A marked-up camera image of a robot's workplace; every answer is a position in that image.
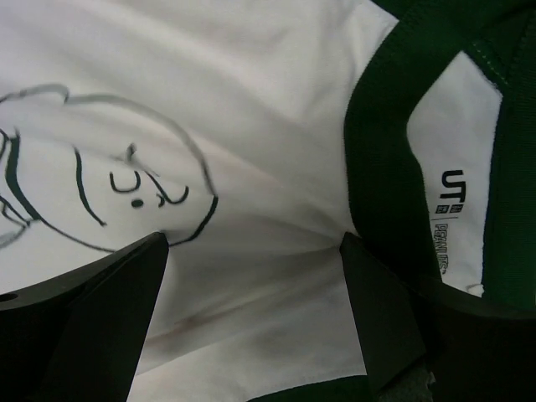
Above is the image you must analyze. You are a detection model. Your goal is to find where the white and green raglan t-shirt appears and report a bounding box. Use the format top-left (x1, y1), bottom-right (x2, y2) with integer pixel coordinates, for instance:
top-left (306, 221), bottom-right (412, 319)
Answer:
top-left (1, 1), bottom-right (535, 401)

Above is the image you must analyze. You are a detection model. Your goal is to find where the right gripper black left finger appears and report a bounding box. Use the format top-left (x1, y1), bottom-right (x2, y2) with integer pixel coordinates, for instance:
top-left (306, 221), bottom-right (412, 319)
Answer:
top-left (1, 233), bottom-right (168, 402)

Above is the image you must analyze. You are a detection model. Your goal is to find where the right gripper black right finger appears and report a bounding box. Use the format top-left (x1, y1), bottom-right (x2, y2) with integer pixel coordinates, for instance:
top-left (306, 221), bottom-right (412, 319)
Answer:
top-left (340, 234), bottom-right (535, 401)

